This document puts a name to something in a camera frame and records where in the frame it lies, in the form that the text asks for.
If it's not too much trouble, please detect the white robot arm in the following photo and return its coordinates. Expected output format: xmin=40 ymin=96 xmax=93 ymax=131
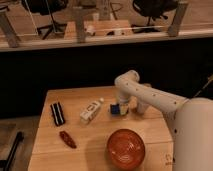
xmin=114 ymin=70 xmax=213 ymax=171

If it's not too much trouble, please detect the orange ceramic bowl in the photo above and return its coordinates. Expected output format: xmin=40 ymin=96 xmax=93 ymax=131
xmin=106 ymin=129 xmax=145 ymax=171

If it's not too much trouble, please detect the white plastic bottle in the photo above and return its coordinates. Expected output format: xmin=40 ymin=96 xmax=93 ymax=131
xmin=80 ymin=98 xmax=104 ymax=124

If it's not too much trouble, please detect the black striped rectangular block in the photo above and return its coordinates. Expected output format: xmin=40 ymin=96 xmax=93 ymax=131
xmin=50 ymin=102 xmax=65 ymax=126

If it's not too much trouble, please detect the red chili pepper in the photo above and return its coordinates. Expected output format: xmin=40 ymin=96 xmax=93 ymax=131
xmin=59 ymin=131 xmax=76 ymax=149

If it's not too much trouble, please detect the wooden background table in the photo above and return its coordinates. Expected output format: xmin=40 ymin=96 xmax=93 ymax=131
xmin=64 ymin=20 xmax=133 ymax=39

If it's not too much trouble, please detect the black office chair right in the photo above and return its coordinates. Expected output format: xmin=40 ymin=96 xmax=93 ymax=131
xmin=131 ymin=0 xmax=178 ymax=34

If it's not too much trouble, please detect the black office chair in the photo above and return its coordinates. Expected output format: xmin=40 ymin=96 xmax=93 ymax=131
xmin=21 ymin=0 xmax=68 ymax=39
xmin=131 ymin=0 xmax=178 ymax=34

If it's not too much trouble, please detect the black office chair left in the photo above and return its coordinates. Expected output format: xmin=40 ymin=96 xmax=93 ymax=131
xmin=21 ymin=0 xmax=68 ymax=39

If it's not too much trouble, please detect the black stand on floor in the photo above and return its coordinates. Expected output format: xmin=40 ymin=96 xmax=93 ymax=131
xmin=0 ymin=131 xmax=24 ymax=171

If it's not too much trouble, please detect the grey rail post middle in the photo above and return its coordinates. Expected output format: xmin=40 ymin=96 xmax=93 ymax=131
xmin=73 ymin=6 xmax=86 ymax=43

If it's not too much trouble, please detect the grey rail post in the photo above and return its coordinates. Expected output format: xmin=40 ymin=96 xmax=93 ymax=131
xmin=0 ymin=11 xmax=19 ymax=48
xmin=73 ymin=6 xmax=86 ymax=43
xmin=167 ymin=0 xmax=188 ymax=37

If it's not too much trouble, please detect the grey rail post right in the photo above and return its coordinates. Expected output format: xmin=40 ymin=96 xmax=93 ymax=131
xmin=167 ymin=0 xmax=188 ymax=37

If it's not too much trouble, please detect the grey rail post left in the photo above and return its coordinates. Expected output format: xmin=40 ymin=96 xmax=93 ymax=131
xmin=0 ymin=11 xmax=19 ymax=48

